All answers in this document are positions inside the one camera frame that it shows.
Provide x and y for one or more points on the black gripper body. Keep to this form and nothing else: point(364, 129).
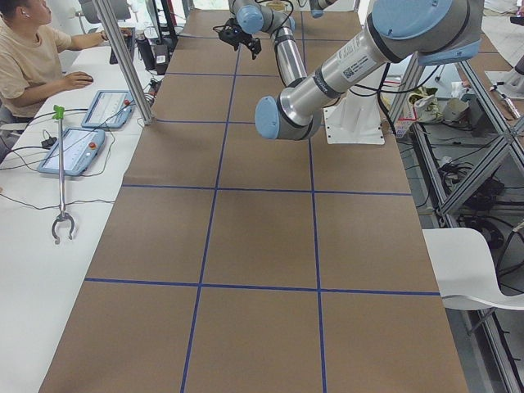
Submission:
point(235, 34)

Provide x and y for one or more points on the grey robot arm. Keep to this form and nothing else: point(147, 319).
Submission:
point(439, 32)
point(251, 17)

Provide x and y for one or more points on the black water bottle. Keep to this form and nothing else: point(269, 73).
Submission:
point(145, 51)

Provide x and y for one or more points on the blue teach pendant far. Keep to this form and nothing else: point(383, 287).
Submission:
point(109, 109)

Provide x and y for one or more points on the blue teach pendant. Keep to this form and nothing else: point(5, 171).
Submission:
point(80, 148)
point(109, 109)

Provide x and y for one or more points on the black computer mouse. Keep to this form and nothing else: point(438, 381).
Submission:
point(84, 78)

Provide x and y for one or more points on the white paper bag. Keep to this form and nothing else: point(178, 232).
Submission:
point(425, 105)

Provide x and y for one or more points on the blue teach pendant near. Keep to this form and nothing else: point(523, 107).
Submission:
point(80, 148)

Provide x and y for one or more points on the metal reacher grabber tool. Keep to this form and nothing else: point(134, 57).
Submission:
point(63, 215)

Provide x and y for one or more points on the person in beige shirt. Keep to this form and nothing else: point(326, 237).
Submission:
point(30, 66)

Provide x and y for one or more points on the brown paper table mat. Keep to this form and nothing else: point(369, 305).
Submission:
point(231, 263)

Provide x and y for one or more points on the white plastic chair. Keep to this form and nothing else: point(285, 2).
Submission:
point(465, 272)

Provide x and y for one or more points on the aluminium frame post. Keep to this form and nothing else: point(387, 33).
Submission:
point(107, 17)

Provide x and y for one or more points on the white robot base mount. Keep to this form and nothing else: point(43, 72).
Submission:
point(355, 120)

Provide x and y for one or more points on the aluminium frame rack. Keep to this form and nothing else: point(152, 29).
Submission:
point(470, 173)

